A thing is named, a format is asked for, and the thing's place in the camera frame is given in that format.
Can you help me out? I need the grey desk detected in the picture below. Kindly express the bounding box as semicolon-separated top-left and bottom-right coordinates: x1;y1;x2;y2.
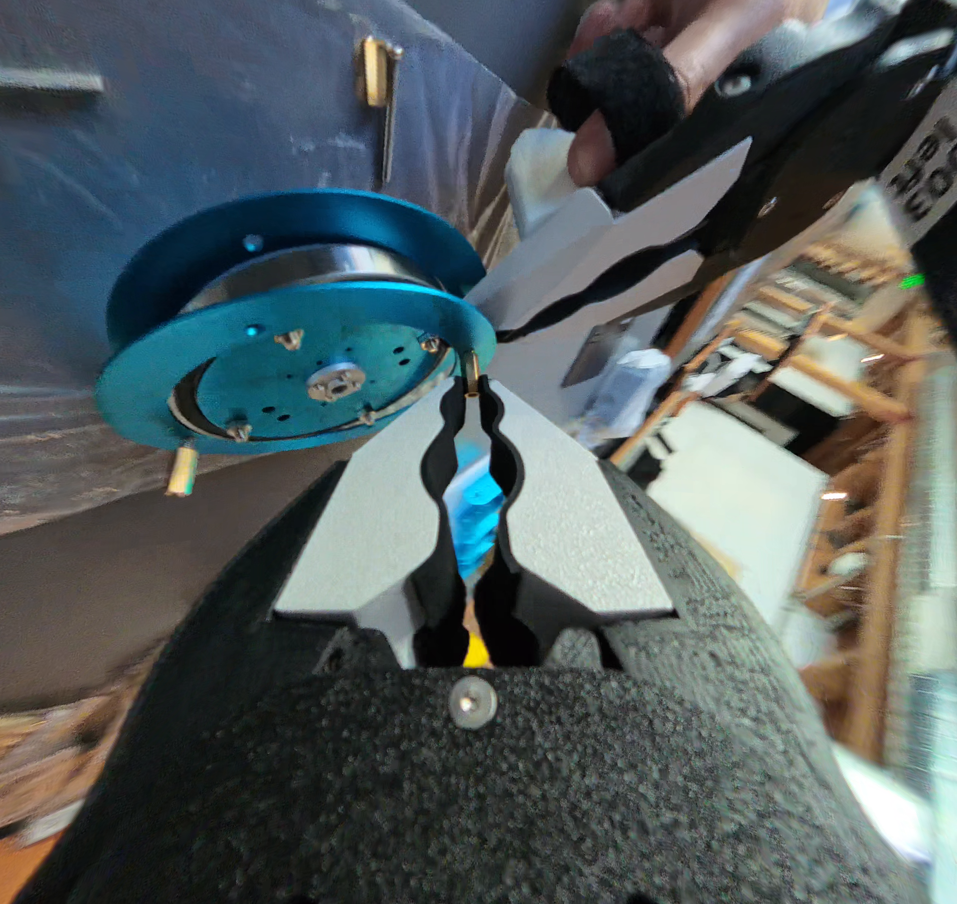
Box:
0;0;637;711

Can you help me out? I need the clear plastic bag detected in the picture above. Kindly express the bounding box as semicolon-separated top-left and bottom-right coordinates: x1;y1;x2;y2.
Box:
0;0;558;535

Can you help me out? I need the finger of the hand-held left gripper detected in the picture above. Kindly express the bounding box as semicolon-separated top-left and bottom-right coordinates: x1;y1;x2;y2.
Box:
495;246;722;348
466;136;752;332

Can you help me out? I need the blue round turntable assembly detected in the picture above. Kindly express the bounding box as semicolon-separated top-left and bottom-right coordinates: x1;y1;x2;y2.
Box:
95;188;498;456

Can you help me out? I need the long steel screw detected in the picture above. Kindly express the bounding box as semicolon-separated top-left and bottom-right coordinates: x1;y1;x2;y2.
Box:
0;70;106;94
381;43;405;186

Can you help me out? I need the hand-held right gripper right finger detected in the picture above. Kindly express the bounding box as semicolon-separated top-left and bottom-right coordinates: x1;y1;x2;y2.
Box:
477;377;677;667

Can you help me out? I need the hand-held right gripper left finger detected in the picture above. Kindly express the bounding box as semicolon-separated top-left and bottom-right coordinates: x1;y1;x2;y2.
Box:
275;379;468;667

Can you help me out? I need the plastic wrapped grey box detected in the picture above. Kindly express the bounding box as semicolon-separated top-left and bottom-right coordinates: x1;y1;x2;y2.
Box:
587;347;674;442

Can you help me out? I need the blue metal u bracket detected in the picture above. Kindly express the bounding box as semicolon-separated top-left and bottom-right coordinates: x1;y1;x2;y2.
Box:
449;441;505;584

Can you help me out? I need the orange and white cardboard box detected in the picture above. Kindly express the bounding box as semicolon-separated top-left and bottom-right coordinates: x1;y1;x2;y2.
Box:
0;829;64;904

